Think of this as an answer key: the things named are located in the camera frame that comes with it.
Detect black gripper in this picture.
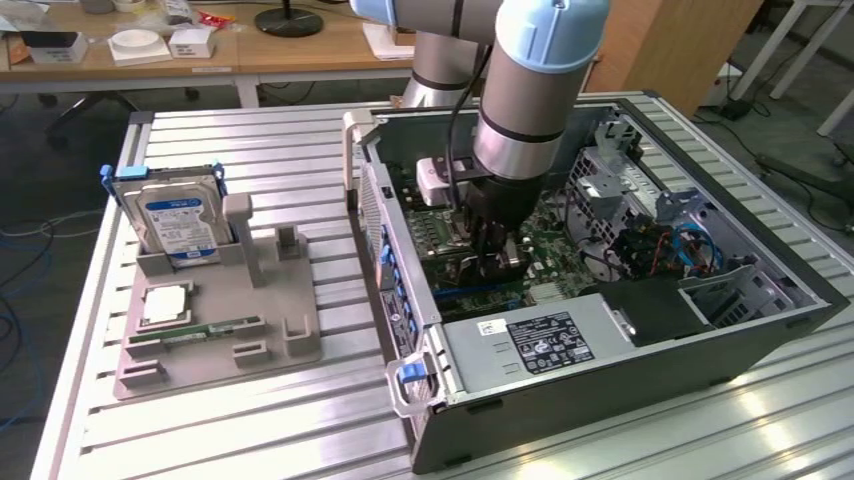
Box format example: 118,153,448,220
462,172,546,242

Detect CPU socket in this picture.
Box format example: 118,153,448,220
444,205,468,247

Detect green motherboard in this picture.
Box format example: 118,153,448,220
398,177,605,324

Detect perforated metal disk bay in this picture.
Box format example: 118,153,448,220
564,119,700,251

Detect long expansion slot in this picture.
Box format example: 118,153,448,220
429,280,514,296

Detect blue expansion card retainer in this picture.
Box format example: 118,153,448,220
374,223,420,349

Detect black power connector bundle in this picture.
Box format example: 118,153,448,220
607,227,659,280

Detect grey power supply unit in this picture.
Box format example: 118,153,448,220
425,293,639,401

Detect white paper stack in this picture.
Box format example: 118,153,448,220
361,22,418,61

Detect open metal disk bay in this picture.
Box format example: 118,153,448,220
676,253,799,332

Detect black floor power adapter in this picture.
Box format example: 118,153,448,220
716,99,756,122

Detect wooden cabinet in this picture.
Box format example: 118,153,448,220
584,0,767,117

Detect black PC case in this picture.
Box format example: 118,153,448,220
340,97,852,476

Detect black chair base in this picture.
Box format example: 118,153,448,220
755,152,854,202
37,91,142,147

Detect grey parts rack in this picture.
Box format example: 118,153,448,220
111,193,325,402

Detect black round lamp base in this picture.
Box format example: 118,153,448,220
254,0,325,39

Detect hard disk with blue carrier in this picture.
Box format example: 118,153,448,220
97,158,232,267

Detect silver CPU chip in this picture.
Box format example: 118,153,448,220
142,287,190,324

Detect small white labelled box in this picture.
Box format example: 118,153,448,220
165,25,220,59

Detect white round object box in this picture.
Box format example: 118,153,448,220
106,28,173,67

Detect wooden desk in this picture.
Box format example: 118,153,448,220
0,0,601,109

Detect white box black lid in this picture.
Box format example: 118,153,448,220
17,29,90,65

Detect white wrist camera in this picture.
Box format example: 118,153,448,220
413,157,481,207

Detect black camera cable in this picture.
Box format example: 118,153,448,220
444,44,496,211

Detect blue data wire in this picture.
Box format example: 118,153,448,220
671,221,727,275

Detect white table frame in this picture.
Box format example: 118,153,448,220
725,0,854,137

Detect blue floor cable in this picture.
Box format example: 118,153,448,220
0,227,58,434

